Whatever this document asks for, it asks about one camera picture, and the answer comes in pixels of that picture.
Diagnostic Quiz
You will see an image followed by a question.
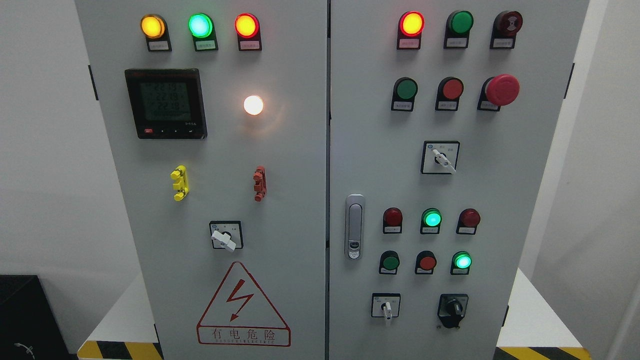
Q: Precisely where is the lower white selector switch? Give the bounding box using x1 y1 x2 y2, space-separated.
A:
371 292 402 327

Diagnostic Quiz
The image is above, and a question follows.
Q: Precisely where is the red push button upper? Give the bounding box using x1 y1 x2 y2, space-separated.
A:
435 76 464 111

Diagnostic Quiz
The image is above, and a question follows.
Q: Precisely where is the green push button upper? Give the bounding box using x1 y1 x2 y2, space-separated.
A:
391 77 418 112

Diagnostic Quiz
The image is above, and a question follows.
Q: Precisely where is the red lit indicator right door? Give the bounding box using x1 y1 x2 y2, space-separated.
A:
397 11 425 50

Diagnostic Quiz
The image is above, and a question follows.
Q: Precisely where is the red indicator light left door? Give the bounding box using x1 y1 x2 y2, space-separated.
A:
234 13 262 51

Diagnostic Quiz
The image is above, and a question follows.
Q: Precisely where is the black digital power meter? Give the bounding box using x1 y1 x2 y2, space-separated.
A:
125 68 208 139

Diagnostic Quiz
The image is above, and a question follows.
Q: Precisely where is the green lit indicator middle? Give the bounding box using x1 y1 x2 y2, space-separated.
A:
420 208 442 235

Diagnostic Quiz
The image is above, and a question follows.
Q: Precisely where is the red push button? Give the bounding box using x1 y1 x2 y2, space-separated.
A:
435 76 464 111
414 250 437 275

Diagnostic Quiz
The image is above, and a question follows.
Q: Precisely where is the grey right cabinet door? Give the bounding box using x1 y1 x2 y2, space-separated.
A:
327 0 589 360

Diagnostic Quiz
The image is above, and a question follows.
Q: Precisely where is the red indicator light right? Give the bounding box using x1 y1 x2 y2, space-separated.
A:
455 208 482 235

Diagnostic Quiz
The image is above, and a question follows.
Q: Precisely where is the grey left cabinet door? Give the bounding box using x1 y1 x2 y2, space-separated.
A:
75 0 329 360

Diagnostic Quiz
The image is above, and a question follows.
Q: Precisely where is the red electric warning sticker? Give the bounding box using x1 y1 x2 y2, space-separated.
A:
196 260 291 347

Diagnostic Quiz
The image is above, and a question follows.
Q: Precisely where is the green push button lower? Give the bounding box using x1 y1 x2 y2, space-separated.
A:
378 250 400 275

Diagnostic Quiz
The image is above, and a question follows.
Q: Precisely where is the dark red indicator light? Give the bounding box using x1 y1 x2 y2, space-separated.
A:
382 207 403 234

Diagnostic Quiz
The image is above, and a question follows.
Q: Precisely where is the green unlit indicator light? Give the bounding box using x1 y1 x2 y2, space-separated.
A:
443 10 474 49

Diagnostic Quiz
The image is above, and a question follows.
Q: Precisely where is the green illuminated button lower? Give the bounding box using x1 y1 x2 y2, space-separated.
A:
450 251 473 276

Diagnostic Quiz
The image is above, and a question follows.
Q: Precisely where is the white handle selector switch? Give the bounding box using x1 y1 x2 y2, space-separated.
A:
209 220 243 252

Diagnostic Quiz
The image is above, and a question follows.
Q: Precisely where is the black box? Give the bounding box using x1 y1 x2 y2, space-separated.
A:
0 275 70 360

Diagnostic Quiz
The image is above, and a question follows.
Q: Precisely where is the red emergency stop button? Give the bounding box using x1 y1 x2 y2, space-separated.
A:
477 73 521 112

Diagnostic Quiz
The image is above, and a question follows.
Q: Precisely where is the black knob switch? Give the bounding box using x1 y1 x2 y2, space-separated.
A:
438 293 469 329

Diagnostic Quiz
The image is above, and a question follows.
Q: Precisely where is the silver door lock handle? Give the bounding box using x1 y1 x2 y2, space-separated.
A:
344 194 365 260

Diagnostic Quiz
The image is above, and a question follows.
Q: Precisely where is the grey cabinet door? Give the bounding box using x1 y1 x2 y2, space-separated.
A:
327 0 589 360
75 0 329 360

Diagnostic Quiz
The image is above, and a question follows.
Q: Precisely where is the green lit indicator light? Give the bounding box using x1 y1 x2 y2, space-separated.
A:
188 13 218 51

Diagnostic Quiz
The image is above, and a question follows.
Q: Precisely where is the red push button lower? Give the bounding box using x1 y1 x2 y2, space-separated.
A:
414 250 437 275

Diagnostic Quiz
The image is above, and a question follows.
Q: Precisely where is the upper right selector switch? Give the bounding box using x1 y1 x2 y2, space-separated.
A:
420 140 460 174

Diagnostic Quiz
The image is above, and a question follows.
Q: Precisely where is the green push button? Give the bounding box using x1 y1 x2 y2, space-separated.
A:
391 77 418 112
378 250 400 275

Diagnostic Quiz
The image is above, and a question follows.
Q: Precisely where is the white lit indicator light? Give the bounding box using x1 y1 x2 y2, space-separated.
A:
243 95 265 116

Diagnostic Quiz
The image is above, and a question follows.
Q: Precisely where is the yellow indicator light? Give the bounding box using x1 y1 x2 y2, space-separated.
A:
140 13 172 52

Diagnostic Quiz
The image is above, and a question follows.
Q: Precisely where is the white platform with hazard stripes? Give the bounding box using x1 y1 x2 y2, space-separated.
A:
77 271 591 360

